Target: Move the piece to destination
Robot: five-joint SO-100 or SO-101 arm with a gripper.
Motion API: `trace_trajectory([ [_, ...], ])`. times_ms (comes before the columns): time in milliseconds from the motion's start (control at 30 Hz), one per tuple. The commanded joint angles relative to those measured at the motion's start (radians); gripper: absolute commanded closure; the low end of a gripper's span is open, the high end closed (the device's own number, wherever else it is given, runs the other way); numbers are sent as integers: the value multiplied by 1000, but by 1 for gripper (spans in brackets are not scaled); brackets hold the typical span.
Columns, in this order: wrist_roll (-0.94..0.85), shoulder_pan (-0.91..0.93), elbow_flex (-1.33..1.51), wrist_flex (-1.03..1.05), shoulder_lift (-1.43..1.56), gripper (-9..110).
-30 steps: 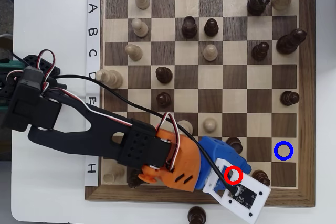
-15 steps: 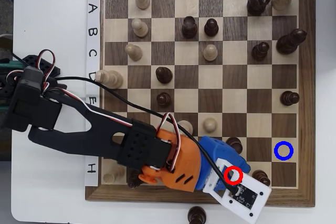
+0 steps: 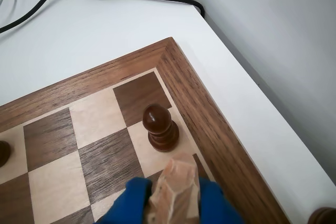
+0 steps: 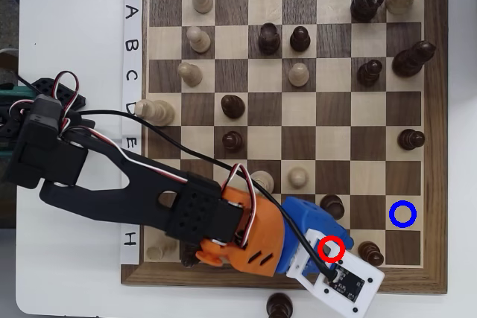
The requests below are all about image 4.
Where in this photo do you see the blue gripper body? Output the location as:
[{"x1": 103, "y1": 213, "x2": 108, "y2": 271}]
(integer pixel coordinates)
[{"x1": 275, "y1": 196, "x2": 354, "y2": 275}]

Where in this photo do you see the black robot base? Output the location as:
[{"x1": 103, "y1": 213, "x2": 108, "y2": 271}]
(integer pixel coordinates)
[{"x1": 16, "y1": 77, "x2": 96, "y2": 136}]

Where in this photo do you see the dark wooden chess piece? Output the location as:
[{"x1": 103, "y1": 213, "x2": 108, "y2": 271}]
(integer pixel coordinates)
[{"x1": 266, "y1": 293, "x2": 294, "y2": 318}]

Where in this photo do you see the dark pawn at G6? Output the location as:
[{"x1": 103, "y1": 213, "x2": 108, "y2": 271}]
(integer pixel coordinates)
[{"x1": 319, "y1": 194, "x2": 346, "y2": 221}]

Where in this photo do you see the dark wooden pawn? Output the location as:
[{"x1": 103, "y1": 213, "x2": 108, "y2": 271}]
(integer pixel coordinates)
[
  {"x1": 220, "y1": 94, "x2": 247, "y2": 120},
  {"x1": 356, "y1": 59, "x2": 384, "y2": 87},
  {"x1": 289, "y1": 25, "x2": 312, "y2": 53},
  {"x1": 397, "y1": 128, "x2": 426, "y2": 151},
  {"x1": 357, "y1": 241, "x2": 385, "y2": 268},
  {"x1": 221, "y1": 130, "x2": 245, "y2": 154}
]

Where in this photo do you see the light wooden king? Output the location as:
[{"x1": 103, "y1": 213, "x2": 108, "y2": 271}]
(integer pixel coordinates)
[{"x1": 248, "y1": 170, "x2": 276, "y2": 194}]

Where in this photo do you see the wooden chess board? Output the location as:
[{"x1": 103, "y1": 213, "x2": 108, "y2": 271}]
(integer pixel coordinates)
[{"x1": 121, "y1": 0, "x2": 448, "y2": 295}]

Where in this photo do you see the light wooden rook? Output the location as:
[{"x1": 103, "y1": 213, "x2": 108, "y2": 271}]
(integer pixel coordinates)
[{"x1": 145, "y1": 238, "x2": 179, "y2": 263}]

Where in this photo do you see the dark wooden bishop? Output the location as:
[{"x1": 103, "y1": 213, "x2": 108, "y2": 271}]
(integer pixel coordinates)
[{"x1": 391, "y1": 40, "x2": 437, "y2": 78}]

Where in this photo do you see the dark pawn at B4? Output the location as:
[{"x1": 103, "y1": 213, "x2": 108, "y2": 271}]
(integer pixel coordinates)
[{"x1": 258, "y1": 22, "x2": 282, "y2": 56}]

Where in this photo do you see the light wooden bishop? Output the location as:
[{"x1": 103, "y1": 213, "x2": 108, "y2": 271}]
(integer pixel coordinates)
[{"x1": 133, "y1": 98, "x2": 175, "y2": 127}]

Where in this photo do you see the dark wooden knight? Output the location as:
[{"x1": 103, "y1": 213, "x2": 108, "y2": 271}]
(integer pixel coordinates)
[{"x1": 350, "y1": 0, "x2": 389, "y2": 24}]

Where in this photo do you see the white letter label strip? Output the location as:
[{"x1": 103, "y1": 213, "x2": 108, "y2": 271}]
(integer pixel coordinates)
[{"x1": 119, "y1": 0, "x2": 143, "y2": 265}]

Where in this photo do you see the green table clamp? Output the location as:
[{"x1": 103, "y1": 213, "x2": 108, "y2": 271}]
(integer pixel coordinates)
[{"x1": 0, "y1": 86, "x2": 38, "y2": 105}]

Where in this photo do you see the brown blurry background object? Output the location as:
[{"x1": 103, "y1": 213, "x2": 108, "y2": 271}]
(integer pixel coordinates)
[{"x1": 0, "y1": 48, "x2": 19, "y2": 72}]

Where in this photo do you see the white camera mount with board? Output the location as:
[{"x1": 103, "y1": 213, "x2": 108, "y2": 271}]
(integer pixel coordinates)
[{"x1": 285, "y1": 228, "x2": 385, "y2": 314}]

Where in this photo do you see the red white black servo cable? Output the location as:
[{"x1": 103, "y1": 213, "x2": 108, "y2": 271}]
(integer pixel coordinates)
[
  {"x1": 61, "y1": 126, "x2": 189, "y2": 185},
  {"x1": 54, "y1": 70, "x2": 81, "y2": 118},
  {"x1": 221, "y1": 163, "x2": 258, "y2": 250}
]

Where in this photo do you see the black camera cable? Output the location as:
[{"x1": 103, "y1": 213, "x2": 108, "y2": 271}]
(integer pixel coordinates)
[{"x1": 78, "y1": 109, "x2": 338, "y2": 284}]

